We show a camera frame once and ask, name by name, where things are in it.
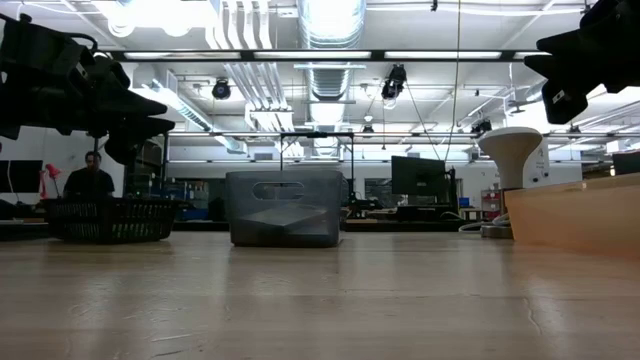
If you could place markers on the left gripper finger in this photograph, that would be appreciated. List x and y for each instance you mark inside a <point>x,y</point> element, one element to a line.
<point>135,105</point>
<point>135,135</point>

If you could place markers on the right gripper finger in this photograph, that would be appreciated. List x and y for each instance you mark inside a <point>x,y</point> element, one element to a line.
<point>575,44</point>
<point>570,67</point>

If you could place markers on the grey plastic bin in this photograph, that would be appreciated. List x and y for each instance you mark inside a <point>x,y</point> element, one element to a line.
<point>285,220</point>

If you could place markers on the person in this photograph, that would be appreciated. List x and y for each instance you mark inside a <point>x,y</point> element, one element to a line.
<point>90,180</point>

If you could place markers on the red desk lamp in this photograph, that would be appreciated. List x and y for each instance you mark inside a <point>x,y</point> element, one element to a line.
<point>50,172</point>

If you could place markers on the black ceiling track light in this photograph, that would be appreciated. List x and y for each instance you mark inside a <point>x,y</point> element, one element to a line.
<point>481,126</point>
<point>395,82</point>
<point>221,90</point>

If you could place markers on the black mesh basket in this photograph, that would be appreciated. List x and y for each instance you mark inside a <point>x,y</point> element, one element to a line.
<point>110,220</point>

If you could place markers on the white device with icons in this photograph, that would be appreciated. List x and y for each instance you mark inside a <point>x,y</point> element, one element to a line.
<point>560,172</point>

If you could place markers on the black screen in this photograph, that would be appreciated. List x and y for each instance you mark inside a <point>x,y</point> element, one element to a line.
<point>626,162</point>

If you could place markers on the orange translucent bin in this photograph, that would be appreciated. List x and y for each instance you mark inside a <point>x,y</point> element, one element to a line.
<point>575,215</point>

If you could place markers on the black desk monitor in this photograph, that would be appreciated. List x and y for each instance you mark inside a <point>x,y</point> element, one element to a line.
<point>417,175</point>

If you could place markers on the black background table frame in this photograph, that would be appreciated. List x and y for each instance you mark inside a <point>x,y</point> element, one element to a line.
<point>165,160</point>

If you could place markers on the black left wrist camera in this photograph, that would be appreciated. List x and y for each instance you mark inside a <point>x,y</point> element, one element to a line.
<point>40,50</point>

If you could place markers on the black wall monitor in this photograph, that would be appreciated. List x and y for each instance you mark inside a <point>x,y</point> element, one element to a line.
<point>20,175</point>

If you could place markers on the black background rig frame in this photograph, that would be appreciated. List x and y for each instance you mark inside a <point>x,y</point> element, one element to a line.
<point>317,134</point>

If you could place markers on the silver ceiling ventilation duct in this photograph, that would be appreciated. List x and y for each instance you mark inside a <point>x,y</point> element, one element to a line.
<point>330,30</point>

